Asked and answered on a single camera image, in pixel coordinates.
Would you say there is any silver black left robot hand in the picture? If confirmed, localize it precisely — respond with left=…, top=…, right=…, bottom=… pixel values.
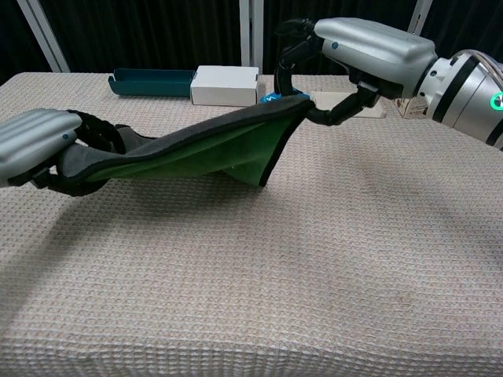
left=0, top=108, right=127, bottom=196

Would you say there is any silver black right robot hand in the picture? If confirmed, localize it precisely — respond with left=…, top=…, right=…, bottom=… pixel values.
left=274, top=17, right=438, bottom=127

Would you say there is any green and grey towel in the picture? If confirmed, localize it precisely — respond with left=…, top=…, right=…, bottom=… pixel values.
left=58, top=96, right=315, bottom=196

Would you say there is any cookie box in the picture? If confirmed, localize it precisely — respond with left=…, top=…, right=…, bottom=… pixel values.
left=392, top=97, right=433, bottom=119

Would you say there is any clear plastic holder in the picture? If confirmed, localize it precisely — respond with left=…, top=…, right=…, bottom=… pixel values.
left=312, top=90, right=387, bottom=119

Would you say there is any small blue packet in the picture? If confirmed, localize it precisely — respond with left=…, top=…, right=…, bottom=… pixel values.
left=259, top=90, right=311, bottom=104

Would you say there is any teal plastic tray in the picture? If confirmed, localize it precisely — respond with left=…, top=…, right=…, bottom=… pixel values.
left=108, top=68, right=196, bottom=98

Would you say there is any white cardboard box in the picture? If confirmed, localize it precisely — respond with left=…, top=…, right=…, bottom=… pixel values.
left=190, top=65, right=260, bottom=107

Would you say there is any black curtain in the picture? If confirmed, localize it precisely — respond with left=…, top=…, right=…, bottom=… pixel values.
left=0, top=0, right=503, bottom=86

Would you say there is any beige waffle tablecloth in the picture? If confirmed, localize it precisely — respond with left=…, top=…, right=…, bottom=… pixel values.
left=0, top=71, right=503, bottom=377

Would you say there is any aluminium frame post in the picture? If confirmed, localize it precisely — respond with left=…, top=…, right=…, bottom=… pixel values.
left=15, top=0, right=71, bottom=73
left=407, top=0, right=433, bottom=33
left=239, top=0, right=264, bottom=75

